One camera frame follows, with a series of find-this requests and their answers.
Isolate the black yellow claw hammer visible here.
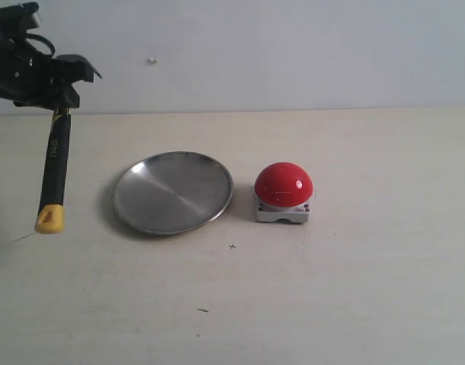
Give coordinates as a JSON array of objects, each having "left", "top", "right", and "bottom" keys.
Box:
[{"left": 34, "top": 106, "right": 72, "bottom": 234}]

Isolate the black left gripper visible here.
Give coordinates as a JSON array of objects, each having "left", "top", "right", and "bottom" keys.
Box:
[{"left": 0, "top": 2, "right": 103, "bottom": 110}]

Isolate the red dome push button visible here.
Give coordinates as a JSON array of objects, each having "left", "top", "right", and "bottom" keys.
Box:
[{"left": 253, "top": 162, "right": 316, "bottom": 224}]

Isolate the round steel plate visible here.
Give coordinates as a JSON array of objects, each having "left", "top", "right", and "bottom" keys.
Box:
[{"left": 112, "top": 151, "right": 234, "bottom": 236}]

